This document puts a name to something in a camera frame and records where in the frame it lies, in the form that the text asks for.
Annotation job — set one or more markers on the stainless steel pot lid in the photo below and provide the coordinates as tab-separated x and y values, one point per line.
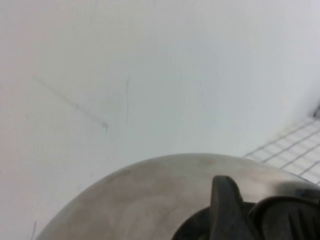
137	200

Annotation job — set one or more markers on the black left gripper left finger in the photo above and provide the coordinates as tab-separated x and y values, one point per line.
225	212

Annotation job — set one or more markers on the white black-grid tablecloth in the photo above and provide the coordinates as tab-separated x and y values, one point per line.
295	147

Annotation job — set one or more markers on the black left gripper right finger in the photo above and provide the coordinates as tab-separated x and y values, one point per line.
287	220

